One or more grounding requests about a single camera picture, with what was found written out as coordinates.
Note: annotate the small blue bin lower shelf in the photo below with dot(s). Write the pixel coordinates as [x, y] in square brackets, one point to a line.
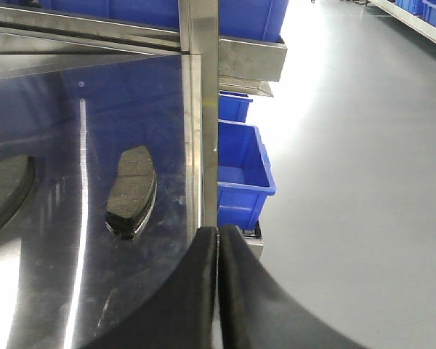
[245, 179]

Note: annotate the steel rack frame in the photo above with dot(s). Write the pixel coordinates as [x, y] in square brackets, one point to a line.
[76, 92]

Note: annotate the brake pad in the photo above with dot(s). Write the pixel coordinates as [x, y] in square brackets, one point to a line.
[17, 174]
[133, 195]

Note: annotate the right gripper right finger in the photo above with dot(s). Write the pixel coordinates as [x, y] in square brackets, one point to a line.
[256, 312]

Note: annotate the blue bin right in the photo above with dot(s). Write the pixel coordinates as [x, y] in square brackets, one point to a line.
[255, 20]

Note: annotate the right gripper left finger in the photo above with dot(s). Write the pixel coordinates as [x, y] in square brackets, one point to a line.
[180, 313]

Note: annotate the small blue bin upper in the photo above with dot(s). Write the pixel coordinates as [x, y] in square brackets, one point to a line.
[234, 106]

